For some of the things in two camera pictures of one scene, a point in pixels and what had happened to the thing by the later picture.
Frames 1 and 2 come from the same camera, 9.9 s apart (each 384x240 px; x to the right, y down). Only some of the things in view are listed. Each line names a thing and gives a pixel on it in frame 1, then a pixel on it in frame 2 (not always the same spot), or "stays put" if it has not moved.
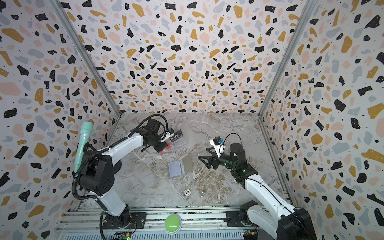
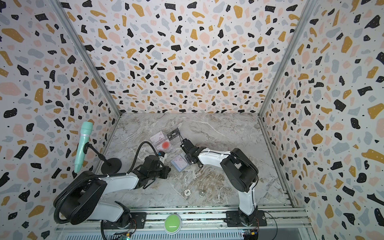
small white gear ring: [187, 192] stays put
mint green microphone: [86, 128] stays put
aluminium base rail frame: [88, 225] stays put
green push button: [172, 223] stays put
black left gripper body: [160, 145] -> [163, 173]
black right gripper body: [228, 161] -> [189, 159]
